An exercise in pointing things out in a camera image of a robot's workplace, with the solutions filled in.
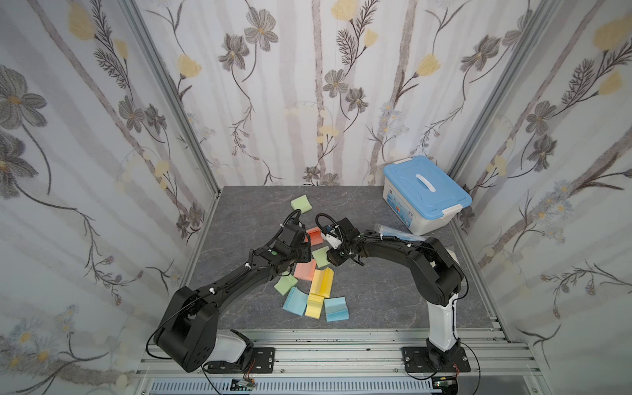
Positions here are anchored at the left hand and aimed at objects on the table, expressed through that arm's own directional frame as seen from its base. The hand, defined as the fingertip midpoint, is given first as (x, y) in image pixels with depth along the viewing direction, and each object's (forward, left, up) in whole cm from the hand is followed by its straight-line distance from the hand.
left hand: (307, 246), depth 87 cm
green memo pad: (+30, +3, -11) cm, 32 cm away
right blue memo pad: (-19, -10, -10) cm, 24 cm away
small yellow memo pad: (-18, -2, -11) cm, 21 cm away
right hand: (+4, -11, -8) cm, 14 cm away
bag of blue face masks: (+12, -40, -12) cm, 44 cm away
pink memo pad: (-5, +1, -11) cm, 12 cm away
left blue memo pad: (-16, +4, -10) cm, 19 cm away
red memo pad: (+9, -3, -7) cm, 12 cm away
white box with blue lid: (+21, -47, +4) cm, 51 cm away
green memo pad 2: (+2, -5, -12) cm, 13 cm away
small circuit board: (-40, +20, -11) cm, 46 cm away
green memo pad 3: (-10, +8, -10) cm, 16 cm away
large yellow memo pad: (-10, -5, -10) cm, 15 cm away
